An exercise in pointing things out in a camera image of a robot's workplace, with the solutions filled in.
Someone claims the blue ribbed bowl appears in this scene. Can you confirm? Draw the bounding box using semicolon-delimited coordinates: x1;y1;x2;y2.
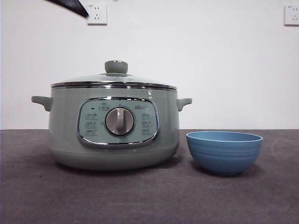
186;130;264;177

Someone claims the glass lid with green knob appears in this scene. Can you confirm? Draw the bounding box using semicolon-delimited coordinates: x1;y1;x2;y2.
50;60;178;91

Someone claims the pale green electric steamer pot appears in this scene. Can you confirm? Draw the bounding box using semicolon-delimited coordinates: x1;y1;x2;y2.
31;87;192;171

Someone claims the white wall socket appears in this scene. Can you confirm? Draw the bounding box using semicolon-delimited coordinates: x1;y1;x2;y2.
87;4;108;26
284;5;299;26

